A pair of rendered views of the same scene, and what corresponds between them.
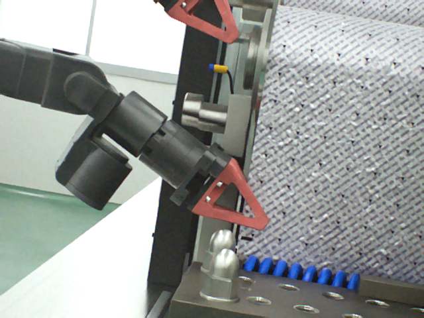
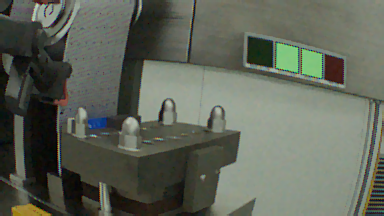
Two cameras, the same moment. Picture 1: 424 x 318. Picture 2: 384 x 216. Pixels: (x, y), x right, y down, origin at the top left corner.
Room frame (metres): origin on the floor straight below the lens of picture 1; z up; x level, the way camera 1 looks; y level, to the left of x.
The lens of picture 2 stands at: (0.41, 0.82, 1.19)
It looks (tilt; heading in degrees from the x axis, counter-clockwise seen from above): 6 degrees down; 289
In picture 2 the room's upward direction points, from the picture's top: 6 degrees clockwise
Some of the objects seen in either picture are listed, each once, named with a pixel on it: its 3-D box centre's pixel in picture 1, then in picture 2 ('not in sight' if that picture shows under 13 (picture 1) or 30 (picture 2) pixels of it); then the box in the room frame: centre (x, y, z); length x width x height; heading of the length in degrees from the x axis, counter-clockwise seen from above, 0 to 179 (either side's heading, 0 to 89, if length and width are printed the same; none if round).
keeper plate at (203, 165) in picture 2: not in sight; (204, 180); (0.72, -0.20, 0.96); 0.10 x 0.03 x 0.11; 85
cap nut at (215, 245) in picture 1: (221, 250); (80, 122); (0.88, -0.03, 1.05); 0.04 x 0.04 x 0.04
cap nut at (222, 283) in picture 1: (223, 273); (130, 133); (0.78, -0.03, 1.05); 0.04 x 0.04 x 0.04
